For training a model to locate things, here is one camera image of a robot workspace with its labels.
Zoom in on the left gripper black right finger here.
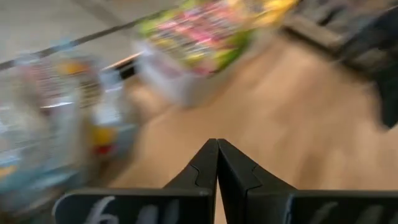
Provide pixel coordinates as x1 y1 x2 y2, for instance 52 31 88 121
216 139 398 224

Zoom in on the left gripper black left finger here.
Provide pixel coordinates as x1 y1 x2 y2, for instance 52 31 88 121
52 138 219 224

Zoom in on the green red Maruchan noodle pack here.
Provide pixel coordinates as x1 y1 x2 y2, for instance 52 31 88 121
174 1 240 74
214 27 257 73
138 12 200 63

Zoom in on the yellow Maruchan noodle pack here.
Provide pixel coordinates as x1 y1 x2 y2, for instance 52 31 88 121
253 0 300 27

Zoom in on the clear plastic bin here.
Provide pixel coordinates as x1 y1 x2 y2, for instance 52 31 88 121
0 40 139 217

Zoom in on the light grey plastic bin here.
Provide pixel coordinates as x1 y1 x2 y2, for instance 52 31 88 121
132 18 259 108

